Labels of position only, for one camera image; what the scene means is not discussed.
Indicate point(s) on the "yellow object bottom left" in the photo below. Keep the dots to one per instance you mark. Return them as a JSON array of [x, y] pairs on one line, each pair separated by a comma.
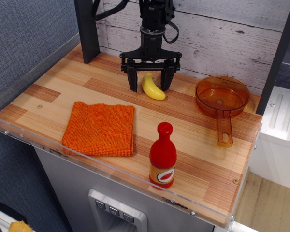
[[19, 226]]

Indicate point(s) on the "dark grey post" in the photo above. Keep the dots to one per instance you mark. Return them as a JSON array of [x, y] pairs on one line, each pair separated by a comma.
[[274, 70], [87, 30]]

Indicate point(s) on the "orange knitted cloth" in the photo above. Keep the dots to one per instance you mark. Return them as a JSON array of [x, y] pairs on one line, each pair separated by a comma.
[[100, 129]]

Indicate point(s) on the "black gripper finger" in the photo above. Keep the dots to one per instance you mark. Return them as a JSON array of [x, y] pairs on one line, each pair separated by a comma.
[[167, 75], [132, 78]]

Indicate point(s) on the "white toy sink unit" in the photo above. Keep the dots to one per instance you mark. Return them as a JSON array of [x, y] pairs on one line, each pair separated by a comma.
[[270, 157]]

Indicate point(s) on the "clear acrylic table guard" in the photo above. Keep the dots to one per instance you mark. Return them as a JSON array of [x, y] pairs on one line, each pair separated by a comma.
[[208, 178]]

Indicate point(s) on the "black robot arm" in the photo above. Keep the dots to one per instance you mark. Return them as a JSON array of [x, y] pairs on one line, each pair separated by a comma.
[[155, 15]]

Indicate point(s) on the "orange transparent toy pan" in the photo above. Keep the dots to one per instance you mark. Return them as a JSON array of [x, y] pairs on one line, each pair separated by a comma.
[[222, 97]]

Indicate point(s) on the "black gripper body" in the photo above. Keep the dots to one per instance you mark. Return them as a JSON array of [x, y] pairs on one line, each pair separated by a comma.
[[150, 55]]

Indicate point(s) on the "white black device bottom left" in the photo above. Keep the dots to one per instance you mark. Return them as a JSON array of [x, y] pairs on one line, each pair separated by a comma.
[[9, 215]]

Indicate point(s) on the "dark grey right post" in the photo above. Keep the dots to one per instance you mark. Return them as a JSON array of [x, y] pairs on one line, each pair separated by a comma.
[[274, 70]]

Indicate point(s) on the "grey toy fridge cabinet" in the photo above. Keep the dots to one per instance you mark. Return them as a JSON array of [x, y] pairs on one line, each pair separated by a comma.
[[94, 201]]

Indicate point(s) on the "yellow toy banana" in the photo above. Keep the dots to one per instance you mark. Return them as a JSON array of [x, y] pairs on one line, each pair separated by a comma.
[[150, 88]]

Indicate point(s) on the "red toy sauce bottle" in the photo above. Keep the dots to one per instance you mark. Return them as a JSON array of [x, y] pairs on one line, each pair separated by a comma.
[[163, 157]]

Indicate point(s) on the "dark grey left post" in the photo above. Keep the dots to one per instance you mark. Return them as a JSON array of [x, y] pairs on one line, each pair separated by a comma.
[[87, 30]]

